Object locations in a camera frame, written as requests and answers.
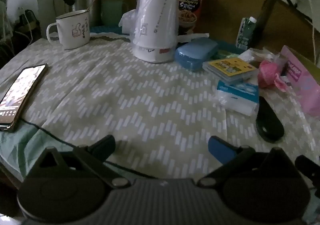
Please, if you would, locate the blue white tissue pack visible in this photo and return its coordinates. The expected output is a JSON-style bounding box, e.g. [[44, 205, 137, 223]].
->
[[215, 81, 259, 116]]

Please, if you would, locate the pink knitted soft toy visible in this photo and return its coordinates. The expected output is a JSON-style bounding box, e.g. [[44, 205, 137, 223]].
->
[[258, 60, 287, 92]]

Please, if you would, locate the yellow card box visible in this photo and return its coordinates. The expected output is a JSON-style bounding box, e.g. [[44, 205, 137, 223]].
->
[[202, 57, 259, 84]]

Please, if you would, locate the blue plastic case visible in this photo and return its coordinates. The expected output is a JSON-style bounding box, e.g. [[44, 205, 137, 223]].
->
[[174, 37, 219, 71]]

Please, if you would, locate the pink macaron tin box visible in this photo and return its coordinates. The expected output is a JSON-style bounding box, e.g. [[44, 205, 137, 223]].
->
[[280, 46, 319, 117]]

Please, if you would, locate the patterned tablecloth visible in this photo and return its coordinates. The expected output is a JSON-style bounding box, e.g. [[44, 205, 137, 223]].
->
[[0, 34, 320, 181]]

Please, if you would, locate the smartphone with lit screen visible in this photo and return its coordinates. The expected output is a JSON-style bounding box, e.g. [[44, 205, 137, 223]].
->
[[1, 64, 49, 131]]

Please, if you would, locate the green drink carton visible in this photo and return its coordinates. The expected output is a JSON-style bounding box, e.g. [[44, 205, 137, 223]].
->
[[235, 16, 257, 50]]

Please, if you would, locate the brown tray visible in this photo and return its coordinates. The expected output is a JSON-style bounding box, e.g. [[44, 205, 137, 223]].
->
[[251, 0, 319, 62]]

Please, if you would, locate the white enamel mug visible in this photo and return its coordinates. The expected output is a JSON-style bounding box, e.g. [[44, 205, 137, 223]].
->
[[46, 9, 90, 50]]

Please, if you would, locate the white kettle in plastic bag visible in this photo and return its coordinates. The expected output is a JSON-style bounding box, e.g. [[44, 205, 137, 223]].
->
[[119, 0, 178, 63]]

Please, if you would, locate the green cup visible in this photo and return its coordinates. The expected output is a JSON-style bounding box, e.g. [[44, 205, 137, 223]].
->
[[101, 0, 128, 27]]

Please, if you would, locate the red snack bag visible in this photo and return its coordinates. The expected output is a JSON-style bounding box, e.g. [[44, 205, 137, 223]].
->
[[178, 0, 202, 35]]

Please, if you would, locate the white power cable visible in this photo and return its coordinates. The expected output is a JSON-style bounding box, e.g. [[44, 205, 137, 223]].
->
[[303, 0, 320, 62]]

